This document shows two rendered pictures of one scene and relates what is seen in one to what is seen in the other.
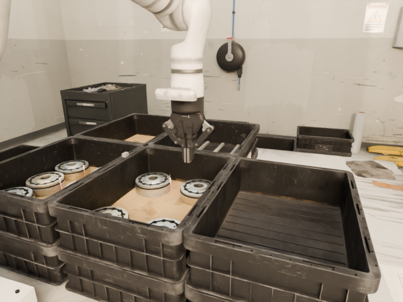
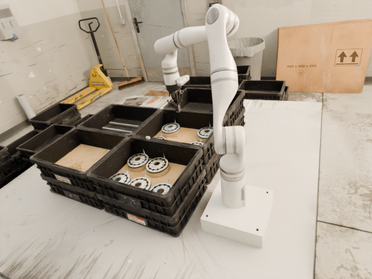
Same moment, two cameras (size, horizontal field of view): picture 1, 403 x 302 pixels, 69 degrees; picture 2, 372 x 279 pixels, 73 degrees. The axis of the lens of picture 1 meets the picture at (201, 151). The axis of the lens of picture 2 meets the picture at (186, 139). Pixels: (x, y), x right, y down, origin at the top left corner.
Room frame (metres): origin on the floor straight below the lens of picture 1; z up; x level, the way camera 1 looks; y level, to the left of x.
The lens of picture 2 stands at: (0.39, 1.17, 1.53)
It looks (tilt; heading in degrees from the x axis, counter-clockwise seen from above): 32 degrees down; 283
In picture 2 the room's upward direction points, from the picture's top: 11 degrees counter-clockwise
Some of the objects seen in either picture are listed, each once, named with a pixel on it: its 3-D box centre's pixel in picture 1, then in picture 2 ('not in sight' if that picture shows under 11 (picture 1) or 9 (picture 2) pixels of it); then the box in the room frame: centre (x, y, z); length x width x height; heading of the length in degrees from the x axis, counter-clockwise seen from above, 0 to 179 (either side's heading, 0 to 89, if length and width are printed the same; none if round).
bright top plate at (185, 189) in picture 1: (198, 187); (170, 127); (0.73, 0.01, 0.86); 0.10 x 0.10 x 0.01
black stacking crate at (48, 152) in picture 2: (140, 141); (83, 156); (1.13, 0.25, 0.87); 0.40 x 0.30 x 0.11; 160
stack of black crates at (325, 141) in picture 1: (319, 159); (62, 130); (2.22, -0.96, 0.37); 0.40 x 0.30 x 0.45; 72
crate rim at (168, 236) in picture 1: (157, 180); (180, 127); (0.65, 0.11, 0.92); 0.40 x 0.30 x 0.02; 160
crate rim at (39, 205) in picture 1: (62, 164); (145, 163); (0.76, 0.39, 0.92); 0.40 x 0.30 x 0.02; 160
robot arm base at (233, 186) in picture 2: not in sight; (233, 183); (0.41, 0.46, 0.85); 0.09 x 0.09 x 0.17; 84
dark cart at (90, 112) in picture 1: (111, 136); not in sight; (2.57, 0.82, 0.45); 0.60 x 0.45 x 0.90; 162
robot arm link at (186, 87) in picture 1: (183, 82); (174, 76); (0.65, 0.04, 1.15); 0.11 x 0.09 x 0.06; 159
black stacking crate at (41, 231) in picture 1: (64, 180); (148, 172); (0.76, 0.39, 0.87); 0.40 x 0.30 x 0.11; 160
